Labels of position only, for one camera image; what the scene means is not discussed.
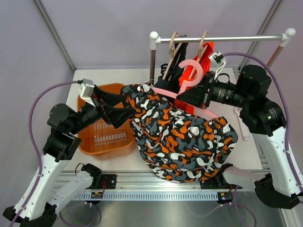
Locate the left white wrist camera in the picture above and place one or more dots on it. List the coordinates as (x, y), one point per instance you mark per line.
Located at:
(86, 91)

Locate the orange plastic basket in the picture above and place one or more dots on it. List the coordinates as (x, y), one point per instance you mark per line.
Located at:
(99, 138)

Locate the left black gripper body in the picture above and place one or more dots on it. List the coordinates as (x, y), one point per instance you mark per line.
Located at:
(97, 103)

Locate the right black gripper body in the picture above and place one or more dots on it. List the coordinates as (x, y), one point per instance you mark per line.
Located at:
(203, 98)

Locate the dark navy shorts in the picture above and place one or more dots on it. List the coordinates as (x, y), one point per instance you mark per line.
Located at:
(171, 82)

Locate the beige hanger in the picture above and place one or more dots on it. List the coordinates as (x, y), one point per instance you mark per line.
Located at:
(173, 52)
(201, 48)

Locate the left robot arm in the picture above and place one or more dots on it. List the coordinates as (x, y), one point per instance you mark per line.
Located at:
(39, 207)

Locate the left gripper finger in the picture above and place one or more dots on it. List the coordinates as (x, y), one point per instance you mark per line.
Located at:
(118, 116)
(109, 93)

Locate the camouflage patterned shorts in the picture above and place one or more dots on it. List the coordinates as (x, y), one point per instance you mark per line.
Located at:
(177, 146)

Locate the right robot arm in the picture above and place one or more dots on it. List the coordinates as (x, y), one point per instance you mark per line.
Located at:
(266, 121)

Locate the pink plastic hanger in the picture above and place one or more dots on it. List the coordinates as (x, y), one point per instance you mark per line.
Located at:
(186, 85)

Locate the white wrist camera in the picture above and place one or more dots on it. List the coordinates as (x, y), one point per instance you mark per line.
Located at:
(86, 91)
(219, 61)

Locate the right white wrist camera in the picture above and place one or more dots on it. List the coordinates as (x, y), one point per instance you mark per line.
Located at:
(219, 61)

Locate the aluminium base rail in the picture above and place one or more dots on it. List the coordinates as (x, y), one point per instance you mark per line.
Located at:
(97, 187)

